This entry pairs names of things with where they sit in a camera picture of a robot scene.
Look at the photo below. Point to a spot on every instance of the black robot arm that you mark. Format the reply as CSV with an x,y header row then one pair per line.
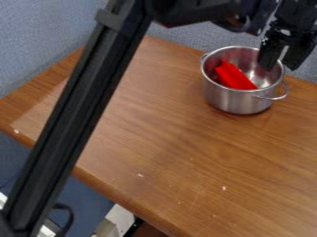
x,y
284,22

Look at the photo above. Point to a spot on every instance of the metal pot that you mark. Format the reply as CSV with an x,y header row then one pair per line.
x,y
243,102

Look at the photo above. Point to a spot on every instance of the white box below table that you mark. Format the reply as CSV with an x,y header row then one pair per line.
x,y
46,232

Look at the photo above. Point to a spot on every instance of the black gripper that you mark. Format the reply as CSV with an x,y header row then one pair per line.
x,y
280,36

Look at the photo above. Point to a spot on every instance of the red star-shaped block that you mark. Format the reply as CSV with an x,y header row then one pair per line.
x,y
232,78

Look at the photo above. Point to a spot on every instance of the white table bracket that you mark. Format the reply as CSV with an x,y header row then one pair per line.
x,y
117,223

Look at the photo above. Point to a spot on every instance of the dark vertical bar at left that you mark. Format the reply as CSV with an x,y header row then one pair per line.
x,y
122,23

